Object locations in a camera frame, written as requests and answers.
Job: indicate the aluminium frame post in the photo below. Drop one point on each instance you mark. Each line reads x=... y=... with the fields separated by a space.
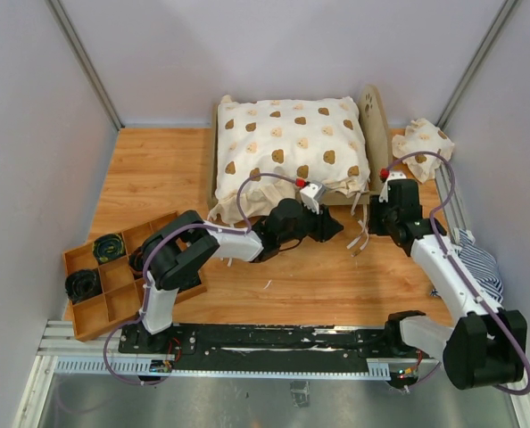
x=500 y=21
x=66 y=26

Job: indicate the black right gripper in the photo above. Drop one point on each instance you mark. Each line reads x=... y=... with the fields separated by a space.
x=375 y=226

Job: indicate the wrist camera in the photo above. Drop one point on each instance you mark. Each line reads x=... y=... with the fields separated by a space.
x=387 y=177
x=311 y=193

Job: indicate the right aluminium frame post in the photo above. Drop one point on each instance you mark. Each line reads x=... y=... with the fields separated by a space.
x=500 y=21

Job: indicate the large bear print cushion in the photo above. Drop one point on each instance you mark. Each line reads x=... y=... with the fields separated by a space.
x=263 y=144

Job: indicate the wooden pet bed frame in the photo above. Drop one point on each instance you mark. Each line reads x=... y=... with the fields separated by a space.
x=373 y=123

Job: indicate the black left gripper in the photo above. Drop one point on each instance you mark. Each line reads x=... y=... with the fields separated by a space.
x=326 y=226

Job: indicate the left aluminium frame post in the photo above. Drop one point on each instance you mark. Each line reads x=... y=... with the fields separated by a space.
x=66 y=26

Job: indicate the white slotted cable duct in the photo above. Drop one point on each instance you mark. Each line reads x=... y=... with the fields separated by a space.
x=375 y=371

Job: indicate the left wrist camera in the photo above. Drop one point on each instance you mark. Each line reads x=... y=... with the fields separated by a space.
x=311 y=193

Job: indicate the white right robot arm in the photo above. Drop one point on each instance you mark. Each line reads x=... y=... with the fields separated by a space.
x=486 y=346

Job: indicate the small bear print pillow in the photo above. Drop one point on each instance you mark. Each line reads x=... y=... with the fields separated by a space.
x=419 y=136

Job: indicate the wooden divided tray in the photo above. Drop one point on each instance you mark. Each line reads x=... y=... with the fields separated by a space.
x=104 y=280

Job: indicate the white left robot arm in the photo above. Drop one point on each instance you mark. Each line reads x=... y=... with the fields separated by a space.
x=174 y=255

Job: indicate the aluminium side rail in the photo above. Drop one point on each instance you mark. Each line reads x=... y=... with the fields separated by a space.
x=453 y=208

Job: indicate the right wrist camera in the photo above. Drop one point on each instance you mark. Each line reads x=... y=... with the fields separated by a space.
x=387 y=177

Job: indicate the blue striped cloth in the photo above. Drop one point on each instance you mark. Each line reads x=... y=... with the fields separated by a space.
x=481 y=264

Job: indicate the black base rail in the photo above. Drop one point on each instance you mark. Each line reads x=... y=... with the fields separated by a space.
x=293 y=347

